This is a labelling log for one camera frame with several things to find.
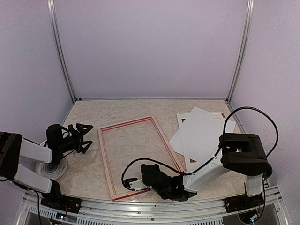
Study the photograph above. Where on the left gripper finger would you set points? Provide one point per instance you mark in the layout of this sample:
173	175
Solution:
84	146
83	129

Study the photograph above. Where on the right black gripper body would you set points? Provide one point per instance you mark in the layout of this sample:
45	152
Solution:
154	168

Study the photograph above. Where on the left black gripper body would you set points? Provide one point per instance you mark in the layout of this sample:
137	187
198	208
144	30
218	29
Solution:
74	142

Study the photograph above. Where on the wooden red photo frame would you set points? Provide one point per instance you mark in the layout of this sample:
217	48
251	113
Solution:
105	164

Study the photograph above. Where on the clear acrylic sheet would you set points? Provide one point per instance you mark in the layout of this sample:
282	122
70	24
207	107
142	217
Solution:
136	159

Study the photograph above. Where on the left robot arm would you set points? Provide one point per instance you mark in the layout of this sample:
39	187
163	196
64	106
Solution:
17	165

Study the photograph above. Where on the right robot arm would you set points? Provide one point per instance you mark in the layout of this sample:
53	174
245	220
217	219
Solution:
241	153

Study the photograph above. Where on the white photo paper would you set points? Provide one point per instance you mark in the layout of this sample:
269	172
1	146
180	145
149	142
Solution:
201	138

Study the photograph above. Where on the white mat board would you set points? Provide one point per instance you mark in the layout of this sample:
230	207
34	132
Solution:
180	122

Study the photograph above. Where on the brown backing board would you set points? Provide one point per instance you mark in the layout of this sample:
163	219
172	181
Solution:
221	114

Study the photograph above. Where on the white round plate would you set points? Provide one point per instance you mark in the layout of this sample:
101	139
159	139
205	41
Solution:
51	170

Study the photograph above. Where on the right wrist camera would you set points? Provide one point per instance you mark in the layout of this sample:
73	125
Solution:
135	184

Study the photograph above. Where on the aluminium front rail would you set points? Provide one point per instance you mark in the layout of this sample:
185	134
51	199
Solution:
104	212

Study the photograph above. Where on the left aluminium post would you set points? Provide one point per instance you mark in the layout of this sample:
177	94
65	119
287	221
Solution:
59	49

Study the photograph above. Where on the aluminium post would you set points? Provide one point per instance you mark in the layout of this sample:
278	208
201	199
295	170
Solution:
59	49
242	50

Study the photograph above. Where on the right aluminium post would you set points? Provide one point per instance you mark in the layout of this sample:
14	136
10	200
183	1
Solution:
242	50

